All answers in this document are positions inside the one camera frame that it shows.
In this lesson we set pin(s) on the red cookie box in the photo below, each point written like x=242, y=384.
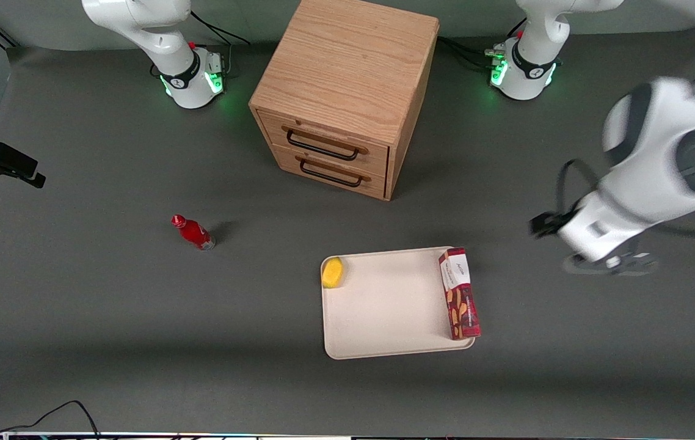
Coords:
x=462, y=305

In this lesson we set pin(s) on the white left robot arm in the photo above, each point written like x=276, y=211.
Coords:
x=653, y=165

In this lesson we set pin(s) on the beige plastic tray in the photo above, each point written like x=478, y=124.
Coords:
x=384, y=302

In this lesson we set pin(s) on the red soda bottle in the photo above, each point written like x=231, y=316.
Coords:
x=193, y=233

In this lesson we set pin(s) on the dark grey table mat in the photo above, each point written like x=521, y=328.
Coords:
x=140, y=336

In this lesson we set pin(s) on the yellow sponge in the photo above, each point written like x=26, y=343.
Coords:
x=332, y=272

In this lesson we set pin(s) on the wooden drawer cabinet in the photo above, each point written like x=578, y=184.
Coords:
x=347, y=61

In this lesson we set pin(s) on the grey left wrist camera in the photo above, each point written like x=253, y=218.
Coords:
x=616, y=264

